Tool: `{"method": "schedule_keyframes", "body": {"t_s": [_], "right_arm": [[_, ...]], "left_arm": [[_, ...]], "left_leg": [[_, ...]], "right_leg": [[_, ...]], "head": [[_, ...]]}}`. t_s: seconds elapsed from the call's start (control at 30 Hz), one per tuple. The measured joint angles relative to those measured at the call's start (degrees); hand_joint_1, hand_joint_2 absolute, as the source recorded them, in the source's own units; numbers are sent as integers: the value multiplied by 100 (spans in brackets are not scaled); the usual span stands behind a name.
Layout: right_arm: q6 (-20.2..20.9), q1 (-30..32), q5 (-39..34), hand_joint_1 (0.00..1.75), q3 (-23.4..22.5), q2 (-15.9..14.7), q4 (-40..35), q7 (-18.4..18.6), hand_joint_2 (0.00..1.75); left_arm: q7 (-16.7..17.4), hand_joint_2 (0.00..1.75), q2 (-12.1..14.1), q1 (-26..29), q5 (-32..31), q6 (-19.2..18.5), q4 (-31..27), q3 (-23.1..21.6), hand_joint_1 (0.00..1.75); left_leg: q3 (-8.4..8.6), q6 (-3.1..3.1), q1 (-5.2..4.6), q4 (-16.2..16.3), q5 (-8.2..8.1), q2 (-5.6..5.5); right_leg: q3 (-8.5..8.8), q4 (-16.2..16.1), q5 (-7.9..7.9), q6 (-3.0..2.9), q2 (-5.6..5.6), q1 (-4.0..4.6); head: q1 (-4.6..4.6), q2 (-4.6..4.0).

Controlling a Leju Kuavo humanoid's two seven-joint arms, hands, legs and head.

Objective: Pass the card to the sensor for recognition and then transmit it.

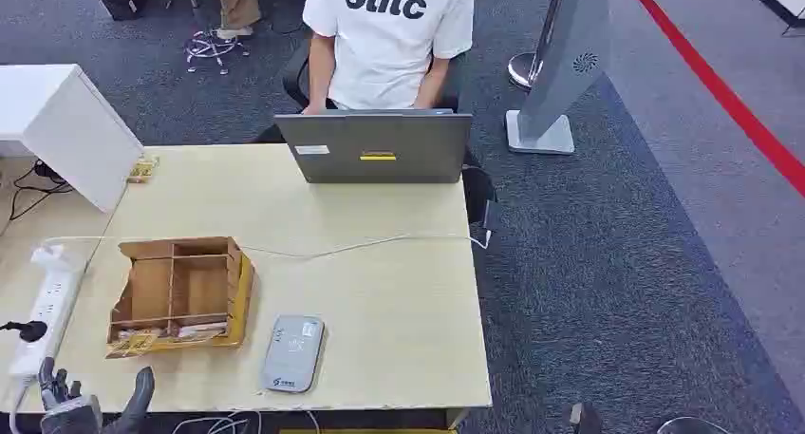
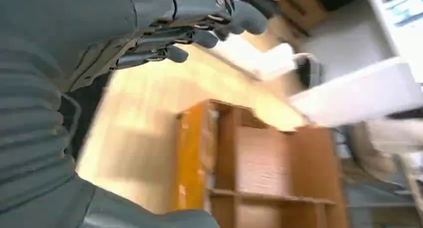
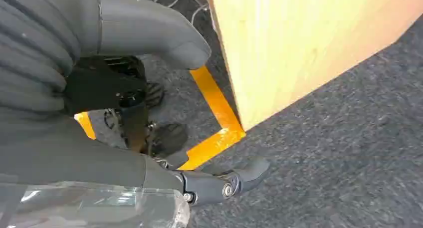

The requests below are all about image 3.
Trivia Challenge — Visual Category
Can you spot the clear plastic sheet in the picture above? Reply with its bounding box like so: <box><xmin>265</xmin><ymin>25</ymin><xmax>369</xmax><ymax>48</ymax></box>
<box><xmin>0</xmin><ymin>181</ymin><xmax>191</xmax><ymax>228</ymax></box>

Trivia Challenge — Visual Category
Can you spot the pale wooden table side panel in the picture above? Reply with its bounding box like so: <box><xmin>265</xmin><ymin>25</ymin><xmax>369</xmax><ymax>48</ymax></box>
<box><xmin>206</xmin><ymin>0</ymin><xmax>423</xmax><ymax>132</ymax></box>

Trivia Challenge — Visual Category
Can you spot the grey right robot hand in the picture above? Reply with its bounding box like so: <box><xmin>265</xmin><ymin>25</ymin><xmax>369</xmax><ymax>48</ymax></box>
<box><xmin>0</xmin><ymin>0</ymin><xmax>270</xmax><ymax>208</ymax></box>

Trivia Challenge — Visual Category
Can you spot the yellow floor tape strip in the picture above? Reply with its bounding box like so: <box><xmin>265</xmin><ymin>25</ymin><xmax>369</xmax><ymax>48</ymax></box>
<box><xmin>74</xmin><ymin>112</ymin><xmax>97</xmax><ymax>141</ymax></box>
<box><xmin>190</xmin><ymin>66</ymin><xmax>246</xmax><ymax>135</ymax></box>
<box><xmin>178</xmin><ymin>128</ymin><xmax>247</xmax><ymax>171</ymax></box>

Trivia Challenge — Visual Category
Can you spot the ribbed grey right arm sleeve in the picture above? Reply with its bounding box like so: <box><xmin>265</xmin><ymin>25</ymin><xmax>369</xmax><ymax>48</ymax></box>
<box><xmin>0</xmin><ymin>0</ymin><xmax>100</xmax><ymax>121</ymax></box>

